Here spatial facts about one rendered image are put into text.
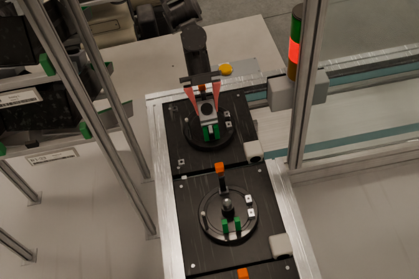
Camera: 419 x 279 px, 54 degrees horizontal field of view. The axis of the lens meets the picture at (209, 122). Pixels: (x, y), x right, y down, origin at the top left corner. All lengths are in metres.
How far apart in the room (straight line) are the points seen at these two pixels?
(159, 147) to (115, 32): 0.73
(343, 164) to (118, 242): 0.62
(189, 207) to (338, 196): 0.40
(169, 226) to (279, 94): 0.41
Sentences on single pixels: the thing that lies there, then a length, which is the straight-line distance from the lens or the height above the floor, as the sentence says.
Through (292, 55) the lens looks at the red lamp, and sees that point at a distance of 0.79.
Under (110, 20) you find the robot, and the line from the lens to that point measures 1.70.
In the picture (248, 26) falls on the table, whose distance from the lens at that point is 1.57.
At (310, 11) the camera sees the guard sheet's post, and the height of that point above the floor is 1.45.
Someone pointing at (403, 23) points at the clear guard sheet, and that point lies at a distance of 0.81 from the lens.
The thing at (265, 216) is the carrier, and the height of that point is 0.97.
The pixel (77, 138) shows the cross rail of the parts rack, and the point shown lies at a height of 1.31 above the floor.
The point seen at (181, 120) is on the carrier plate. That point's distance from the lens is 1.15.
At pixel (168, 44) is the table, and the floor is 0.86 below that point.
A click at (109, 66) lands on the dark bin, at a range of 0.99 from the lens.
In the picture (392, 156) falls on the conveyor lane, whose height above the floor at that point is 0.93.
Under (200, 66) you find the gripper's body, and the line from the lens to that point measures 0.99.
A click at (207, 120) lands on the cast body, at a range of 1.01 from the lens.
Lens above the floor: 1.88
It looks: 53 degrees down
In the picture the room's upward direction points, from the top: 9 degrees counter-clockwise
